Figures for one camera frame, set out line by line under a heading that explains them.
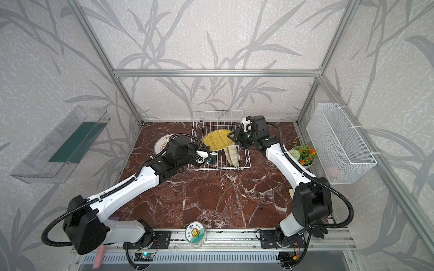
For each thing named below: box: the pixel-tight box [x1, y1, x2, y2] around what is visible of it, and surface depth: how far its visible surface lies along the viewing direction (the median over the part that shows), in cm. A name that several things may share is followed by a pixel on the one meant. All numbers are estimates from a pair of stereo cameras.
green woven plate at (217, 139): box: [201, 129, 233, 152], surface depth 86 cm
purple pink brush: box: [92, 245, 105, 269], surface depth 69 cm
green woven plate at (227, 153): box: [223, 147, 234, 167], surface depth 88 cm
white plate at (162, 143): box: [154, 133, 175, 155], surface depth 107 cm
